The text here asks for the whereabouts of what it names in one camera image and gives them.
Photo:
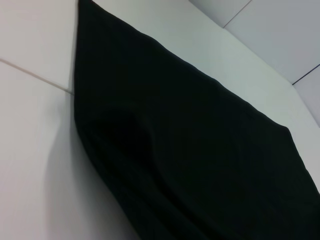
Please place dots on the black t-shirt with FREE print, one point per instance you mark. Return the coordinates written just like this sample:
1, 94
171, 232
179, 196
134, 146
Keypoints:
175, 125

